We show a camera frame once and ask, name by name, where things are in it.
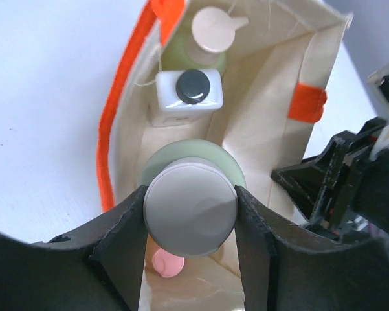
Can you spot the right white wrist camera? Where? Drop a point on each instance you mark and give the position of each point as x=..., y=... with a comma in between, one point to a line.
x=379, y=84

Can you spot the green bottle beige cap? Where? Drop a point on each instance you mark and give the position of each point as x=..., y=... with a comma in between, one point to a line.
x=204, y=42

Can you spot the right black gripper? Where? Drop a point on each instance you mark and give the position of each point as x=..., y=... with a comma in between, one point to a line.
x=342, y=183

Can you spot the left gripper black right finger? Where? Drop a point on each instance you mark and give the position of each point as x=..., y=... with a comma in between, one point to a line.
x=287, y=267

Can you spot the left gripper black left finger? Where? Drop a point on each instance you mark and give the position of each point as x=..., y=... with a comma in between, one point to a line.
x=97, y=266

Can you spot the white bottle black cap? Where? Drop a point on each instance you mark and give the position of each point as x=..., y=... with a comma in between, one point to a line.
x=183, y=97

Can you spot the yellow bottle beige round cap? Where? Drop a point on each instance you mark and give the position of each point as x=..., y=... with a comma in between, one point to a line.
x=190, y=206

